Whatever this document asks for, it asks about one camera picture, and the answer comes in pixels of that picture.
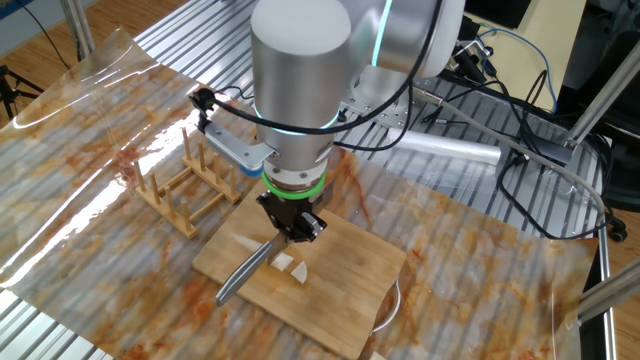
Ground steel cleaver knife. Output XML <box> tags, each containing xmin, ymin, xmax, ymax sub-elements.
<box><xmin>214</xmin><ymin>179</ymin><xmax>335</xmax><ymax>308</ymax></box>

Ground black tripod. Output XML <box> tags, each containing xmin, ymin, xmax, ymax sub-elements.
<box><xmin>0</xmin><ymin>64</ymin><xmax>45</xmax><ymax>121</ymax></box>

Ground grey hose with connector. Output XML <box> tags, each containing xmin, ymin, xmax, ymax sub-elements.
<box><xmin>408</xmin><ymin>84</ymin><xmax>609</xmax><ymax>224</ymax></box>

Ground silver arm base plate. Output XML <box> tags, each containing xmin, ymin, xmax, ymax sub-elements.
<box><xmin>339</xmin><ymin>64</ymin><xmax>416</xmax><ymax>129</ymax></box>

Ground beige desk panel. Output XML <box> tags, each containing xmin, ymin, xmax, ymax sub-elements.
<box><xmin>462</xmin><ymin>0</ymin><xmax>589</xmax><ymax>114</ymax></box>

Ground wooden cutting board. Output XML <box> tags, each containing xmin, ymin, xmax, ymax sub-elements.
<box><xmin>192</xmin><ymin>178</ymin><xmax>407</xmax><ymax>360</ymax></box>

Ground marble pattern plastic mat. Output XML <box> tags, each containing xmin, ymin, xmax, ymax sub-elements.
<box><xmin>0</xmin><ymin>27</ymin><xmax>600</xmax><ymax>360</ymax></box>

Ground silver black clamp tool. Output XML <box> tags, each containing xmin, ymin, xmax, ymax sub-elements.
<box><xmin>447</xmin><ymin>14</ymin><xmax>496</xmax><ymax>84</ymax></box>

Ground blue cable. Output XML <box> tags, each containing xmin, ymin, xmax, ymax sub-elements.
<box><xmin>474</xmin><ymin>27</ymin><xmax>559</xmax><ymax>114</ymax></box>

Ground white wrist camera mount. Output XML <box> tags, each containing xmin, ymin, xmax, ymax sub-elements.
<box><xmin>202</xmin><ymin>122</ymin><xmax>276</xmax><ymax>179</ymax></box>

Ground clear plastic film roll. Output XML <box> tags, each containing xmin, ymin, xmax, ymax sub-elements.
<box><xmin>387</xmin><ymin>127</ymin><xmax>503</xmax><ymax>166</ymax></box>

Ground white radish slice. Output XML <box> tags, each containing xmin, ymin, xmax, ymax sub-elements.
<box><xmin>269</xmin><ymin>252</ymin><xmax>296</xmax><ymax>273</ymax></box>
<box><xmin>290</xmin><ymin>259</ymin><xmax>310</xmax><ymax>285</ymax></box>

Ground aluminium frame post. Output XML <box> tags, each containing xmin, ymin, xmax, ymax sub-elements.
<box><xmin>59</xmin><ymin>0</ymin><xmax>96</xmax><ymax>62</ymax></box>
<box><xmin>564</xmin><ymin>259</ymin><xmax>640</xmax><ymax>330</ymax></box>
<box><xmin>529</xmin><ymin>49</ymin><xmax>640</xmax><ymax>166</ymax></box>

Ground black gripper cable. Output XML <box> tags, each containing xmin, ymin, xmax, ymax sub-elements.
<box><xmin>332</xmin><ymin>87</ymin><xmax>417</xmax><ymax>152</ymax></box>

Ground tapered white radish piece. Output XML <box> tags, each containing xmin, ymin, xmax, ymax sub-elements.
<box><xmin>233</xmin><ymin>232</ymin><xmax>265</xmax><ymax>254</ymax></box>

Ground black looped cable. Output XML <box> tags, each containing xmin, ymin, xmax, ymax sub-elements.
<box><xmin>497</xmin><ymin>149</ymin><xmax>616</xmax><ymax>241</ymax></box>

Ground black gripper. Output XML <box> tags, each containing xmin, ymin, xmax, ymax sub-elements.
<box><xmin>255</xmin><ymin>194</ymin><xmax>328</xmax><ymax>244</ymax></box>

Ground black computer monitor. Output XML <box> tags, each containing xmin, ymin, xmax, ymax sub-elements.
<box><xmin>464</xmin><ymin>0</ymin><xmax>534</xmax><ymax>29</ymax></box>

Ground wooden peg rack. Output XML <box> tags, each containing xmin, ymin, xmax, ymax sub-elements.
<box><xmin>132</xmin><ymin>127</ymin><xmax>242</xmax><ymax>240</ymax></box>

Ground black camera cable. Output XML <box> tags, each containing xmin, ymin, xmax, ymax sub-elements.
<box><xmin>188</xmin><ymin>0</ymin><xmax>446</xmax><ymax>136</ymax></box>

